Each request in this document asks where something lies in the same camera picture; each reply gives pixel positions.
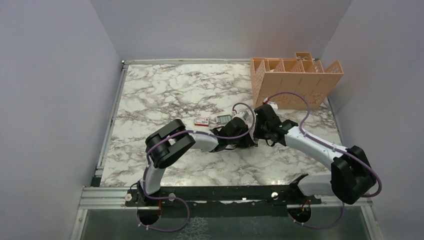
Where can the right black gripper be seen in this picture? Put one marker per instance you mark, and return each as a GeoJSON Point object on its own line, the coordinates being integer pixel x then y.
{"type": "Point", "coordinates": [257, 134]}

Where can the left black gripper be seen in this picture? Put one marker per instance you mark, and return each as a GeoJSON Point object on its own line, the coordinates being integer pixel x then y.
{"type": "Point", "coordinates": [247, 142]}

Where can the grey teal staple box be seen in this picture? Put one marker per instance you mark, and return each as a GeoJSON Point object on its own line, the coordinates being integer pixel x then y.
{"type": "Point", "coordinates": [223, 119]}

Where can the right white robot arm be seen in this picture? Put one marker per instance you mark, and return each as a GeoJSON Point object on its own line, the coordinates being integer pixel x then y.
{"type": "Point", "coordinates": [350, 174]}

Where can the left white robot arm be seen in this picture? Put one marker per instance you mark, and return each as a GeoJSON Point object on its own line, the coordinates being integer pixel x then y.
{"type": "Point", "coordinates": [168, 144]}

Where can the red white staple box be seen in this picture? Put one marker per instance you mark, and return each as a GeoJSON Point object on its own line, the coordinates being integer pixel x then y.
{"type": "Point", "coordinates": [202, 121]}

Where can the orange desk organizer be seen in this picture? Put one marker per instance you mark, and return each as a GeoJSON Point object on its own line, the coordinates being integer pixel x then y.
{"type": "Point", "coordinates": [294, 83]}

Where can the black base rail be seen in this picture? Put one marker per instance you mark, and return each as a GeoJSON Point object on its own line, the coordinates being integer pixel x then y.
{"type": "Point", "coordinates": [219, 201]}

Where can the aluminium table frame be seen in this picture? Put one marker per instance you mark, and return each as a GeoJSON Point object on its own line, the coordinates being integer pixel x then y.
{"type": "Point", "coordinates": [151, 95]}

